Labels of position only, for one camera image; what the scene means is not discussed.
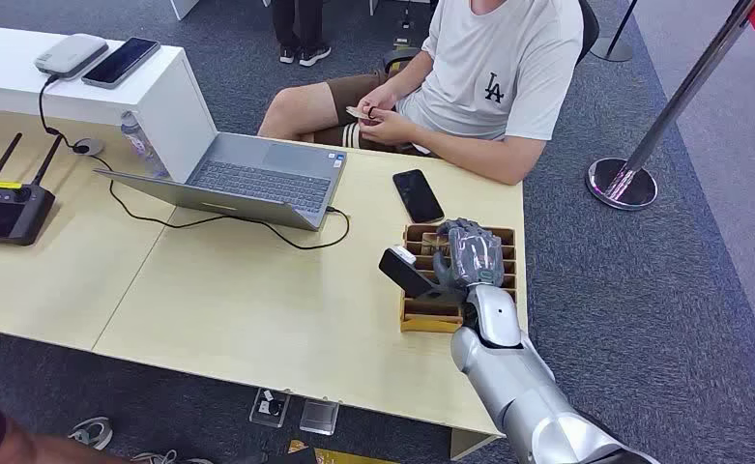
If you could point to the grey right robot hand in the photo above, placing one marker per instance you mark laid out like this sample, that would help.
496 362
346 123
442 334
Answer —
473 256

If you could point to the person's right hand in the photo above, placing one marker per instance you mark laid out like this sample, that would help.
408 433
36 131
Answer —
378 99

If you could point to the person's left hand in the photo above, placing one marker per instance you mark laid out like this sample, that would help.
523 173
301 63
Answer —
386 127

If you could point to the wooden slotted card tray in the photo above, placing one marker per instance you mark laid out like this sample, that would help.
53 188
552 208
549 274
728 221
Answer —
428 314

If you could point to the person's left forearm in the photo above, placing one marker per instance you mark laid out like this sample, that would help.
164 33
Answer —
479 157

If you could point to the person's right forearm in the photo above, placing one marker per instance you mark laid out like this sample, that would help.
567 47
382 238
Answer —
410 77

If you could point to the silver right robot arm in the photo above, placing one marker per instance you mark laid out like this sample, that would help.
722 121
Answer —
518 384

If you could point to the black smartphone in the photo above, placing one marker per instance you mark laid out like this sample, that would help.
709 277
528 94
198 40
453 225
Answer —
418 196

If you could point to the grey open laptop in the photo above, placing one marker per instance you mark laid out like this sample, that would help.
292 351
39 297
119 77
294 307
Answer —
262 182

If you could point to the pale desk leg panel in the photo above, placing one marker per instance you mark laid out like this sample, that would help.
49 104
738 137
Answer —
470 444

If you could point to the white desk riser shelf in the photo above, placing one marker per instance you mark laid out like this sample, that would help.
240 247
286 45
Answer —
165 109

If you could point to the white furniture corner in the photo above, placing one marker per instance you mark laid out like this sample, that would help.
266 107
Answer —
183 6

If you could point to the yellow flat board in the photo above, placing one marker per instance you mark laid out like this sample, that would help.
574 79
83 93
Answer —
345 457

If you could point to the clear plastic water bottle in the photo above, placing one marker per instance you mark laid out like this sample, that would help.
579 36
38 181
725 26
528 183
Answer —
141 144

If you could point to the clear acrylic stand with label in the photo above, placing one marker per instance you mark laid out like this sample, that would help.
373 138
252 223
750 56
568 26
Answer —
269 408

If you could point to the dark smartphone with pale rim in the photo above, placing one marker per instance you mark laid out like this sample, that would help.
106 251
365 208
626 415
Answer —
121 62

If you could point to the white power bank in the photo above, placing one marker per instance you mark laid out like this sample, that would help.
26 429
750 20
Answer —
71 54

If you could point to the grey sneaker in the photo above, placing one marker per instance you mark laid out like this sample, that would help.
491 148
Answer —
159 458
92 433

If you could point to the black remote controller with antennas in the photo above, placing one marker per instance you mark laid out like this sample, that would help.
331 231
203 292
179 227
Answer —
5 214

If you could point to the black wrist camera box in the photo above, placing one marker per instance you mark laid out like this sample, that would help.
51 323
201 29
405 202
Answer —
406 275

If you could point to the chrome stanchion post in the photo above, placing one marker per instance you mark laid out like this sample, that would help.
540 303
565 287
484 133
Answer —
665 115

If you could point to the dark stanchion post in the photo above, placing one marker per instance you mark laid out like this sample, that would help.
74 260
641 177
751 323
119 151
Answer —
612 48

